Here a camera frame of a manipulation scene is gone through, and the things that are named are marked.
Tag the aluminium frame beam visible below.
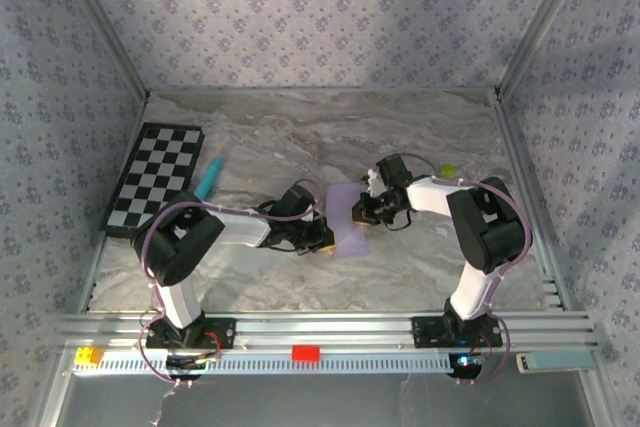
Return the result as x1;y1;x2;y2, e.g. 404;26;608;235
77;94;151;313
492;89;571;311
147;86;501;96

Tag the teal toy microphone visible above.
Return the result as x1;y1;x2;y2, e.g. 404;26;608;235
192;156;225;203

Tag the black and white chessboard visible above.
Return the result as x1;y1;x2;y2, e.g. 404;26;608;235
102;121;206;241

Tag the aluminium frame post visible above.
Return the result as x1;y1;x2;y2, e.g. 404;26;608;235
494;0;596;98
54;0;151;101

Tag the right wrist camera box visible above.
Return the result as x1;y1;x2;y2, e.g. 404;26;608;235
362;169;384;197

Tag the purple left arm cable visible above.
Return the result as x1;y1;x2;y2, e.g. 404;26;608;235
135;178;321;388

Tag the white slotted cable duct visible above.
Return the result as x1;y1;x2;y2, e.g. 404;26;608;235
72;348;454;376

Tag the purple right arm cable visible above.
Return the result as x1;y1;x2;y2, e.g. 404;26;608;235
404;152;531;388

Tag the light blue box device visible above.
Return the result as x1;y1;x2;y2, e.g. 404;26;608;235
515;350;597;374

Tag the aluminium mounting rail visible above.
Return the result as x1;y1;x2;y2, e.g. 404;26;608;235
54;311;599;353

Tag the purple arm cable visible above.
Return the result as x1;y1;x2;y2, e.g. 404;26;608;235
135;178;321;388
404;152;531;388

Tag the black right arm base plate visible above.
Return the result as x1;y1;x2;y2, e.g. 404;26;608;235
410;315;504;349

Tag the yellow block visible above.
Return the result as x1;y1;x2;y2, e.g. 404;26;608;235
74;347;104;366

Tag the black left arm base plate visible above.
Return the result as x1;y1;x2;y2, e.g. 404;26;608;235
144;316;237;351

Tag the black controller board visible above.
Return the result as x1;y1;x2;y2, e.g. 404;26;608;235
164;354;209;381
447;352;487;379

